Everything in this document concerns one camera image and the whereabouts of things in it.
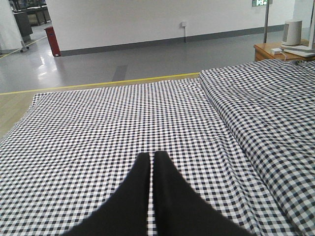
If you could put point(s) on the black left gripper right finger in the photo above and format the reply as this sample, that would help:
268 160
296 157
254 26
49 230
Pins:
179 210

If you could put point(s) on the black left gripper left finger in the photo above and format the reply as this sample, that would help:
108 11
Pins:
125 212

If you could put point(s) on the checkered bed sheet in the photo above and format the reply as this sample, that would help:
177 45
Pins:
71 150

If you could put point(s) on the checkered duvet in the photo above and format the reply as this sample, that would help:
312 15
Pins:
269 106

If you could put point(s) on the wooden nightstand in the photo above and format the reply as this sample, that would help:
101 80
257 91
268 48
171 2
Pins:
263 51

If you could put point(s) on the white charger adapter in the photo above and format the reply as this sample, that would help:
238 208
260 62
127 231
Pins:
276 51

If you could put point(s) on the red fire cabinet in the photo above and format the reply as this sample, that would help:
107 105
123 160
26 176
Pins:
52 41

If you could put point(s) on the white cylindrical heater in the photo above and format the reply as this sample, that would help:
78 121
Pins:
292 33

